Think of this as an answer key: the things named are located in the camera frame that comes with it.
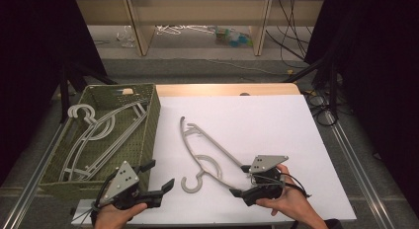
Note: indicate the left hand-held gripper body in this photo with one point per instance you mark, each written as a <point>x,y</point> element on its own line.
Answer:
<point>122,181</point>

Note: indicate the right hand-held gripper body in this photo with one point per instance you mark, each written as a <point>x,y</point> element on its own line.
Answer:
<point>265,163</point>

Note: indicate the green woven basket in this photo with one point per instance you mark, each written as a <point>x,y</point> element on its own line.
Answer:
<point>138,146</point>

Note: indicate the grey plastic clothes hanger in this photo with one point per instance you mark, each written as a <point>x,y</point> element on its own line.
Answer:
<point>81,106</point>
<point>215,160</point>

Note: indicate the person's left hand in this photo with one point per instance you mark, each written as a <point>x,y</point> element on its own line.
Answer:
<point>112,219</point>

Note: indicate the person's right hand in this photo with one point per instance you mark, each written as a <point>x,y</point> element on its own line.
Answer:
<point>291,204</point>

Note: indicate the white table mat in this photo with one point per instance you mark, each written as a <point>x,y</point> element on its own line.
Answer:
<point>263,123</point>

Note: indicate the black metal stand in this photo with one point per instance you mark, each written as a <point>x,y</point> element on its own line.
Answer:
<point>333,87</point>
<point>65,97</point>

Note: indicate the colourful plastic toys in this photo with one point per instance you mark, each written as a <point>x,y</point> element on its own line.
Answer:
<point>234,38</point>

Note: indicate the clear plastic bag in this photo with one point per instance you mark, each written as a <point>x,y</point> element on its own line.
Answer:
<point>125,36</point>

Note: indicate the black curtain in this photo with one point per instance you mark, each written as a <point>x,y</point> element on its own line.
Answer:
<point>33,58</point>
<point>378,74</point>

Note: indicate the light wooden shelf unit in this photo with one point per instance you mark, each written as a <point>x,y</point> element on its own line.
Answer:
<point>197,12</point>

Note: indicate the aluminium frame rail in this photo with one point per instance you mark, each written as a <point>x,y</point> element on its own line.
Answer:
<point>31,186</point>
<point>359,169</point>

